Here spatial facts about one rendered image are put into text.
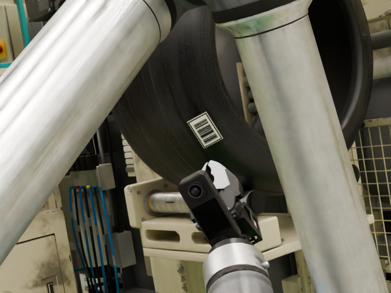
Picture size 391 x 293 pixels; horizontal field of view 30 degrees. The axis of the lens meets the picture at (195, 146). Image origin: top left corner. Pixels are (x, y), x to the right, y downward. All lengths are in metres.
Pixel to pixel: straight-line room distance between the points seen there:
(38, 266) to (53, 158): 1.17
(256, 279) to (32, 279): 0.96
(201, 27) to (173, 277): 0.69
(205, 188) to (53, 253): 0.89
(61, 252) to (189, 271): 0.34
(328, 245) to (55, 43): 0.38
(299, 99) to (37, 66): 0.28
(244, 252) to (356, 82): 0.68
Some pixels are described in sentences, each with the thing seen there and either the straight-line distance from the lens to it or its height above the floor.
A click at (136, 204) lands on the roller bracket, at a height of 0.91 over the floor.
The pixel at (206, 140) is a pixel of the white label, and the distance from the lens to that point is 1.32.
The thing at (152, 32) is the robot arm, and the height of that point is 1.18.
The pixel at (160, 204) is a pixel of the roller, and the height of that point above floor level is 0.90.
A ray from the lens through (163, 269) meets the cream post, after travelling 1.79.
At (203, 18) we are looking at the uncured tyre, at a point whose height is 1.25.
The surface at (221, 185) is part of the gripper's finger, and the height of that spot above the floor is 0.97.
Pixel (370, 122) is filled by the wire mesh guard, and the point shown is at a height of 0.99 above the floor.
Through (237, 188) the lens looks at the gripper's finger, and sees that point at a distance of 1.11.
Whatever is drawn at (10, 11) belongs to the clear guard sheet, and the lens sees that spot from 1.91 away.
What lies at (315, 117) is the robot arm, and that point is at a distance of 0.81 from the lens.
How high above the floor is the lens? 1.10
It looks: 3 degrees down
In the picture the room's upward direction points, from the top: 10 degrees counter-clockwise
